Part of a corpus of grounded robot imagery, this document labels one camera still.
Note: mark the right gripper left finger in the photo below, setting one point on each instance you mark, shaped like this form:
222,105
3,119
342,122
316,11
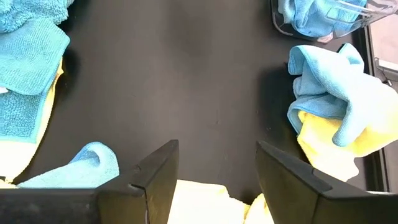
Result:
155,186

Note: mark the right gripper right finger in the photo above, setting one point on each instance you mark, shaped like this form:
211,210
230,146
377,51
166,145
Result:
289,193

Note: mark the yellow microfiber towel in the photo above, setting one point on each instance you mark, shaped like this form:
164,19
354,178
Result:
18,158
323,149
202,205

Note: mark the light blue microfiber towel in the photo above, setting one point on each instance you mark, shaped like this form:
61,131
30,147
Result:
77,171
342,93

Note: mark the clear plastic bin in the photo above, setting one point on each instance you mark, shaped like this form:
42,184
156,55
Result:
304,18

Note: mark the teal microfiber towel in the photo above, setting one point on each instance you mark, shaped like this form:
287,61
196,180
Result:
31,12
28,62

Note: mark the clear plastic basket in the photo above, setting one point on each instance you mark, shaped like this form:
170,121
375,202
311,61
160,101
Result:
373,9

